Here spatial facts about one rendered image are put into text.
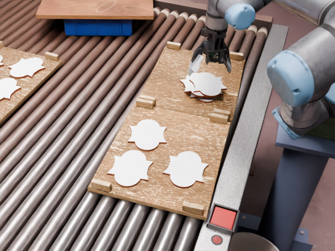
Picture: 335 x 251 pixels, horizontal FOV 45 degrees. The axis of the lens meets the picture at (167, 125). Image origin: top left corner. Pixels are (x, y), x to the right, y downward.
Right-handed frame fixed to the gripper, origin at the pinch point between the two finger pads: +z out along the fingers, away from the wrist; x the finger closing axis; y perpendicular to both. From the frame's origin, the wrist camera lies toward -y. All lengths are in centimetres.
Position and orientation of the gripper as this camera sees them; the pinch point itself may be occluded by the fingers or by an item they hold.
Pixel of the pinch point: (209, 73)
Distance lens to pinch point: 146.4
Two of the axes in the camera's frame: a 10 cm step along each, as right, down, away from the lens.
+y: 1.7, 6.6, -7.3
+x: 9.8, -0.9, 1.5
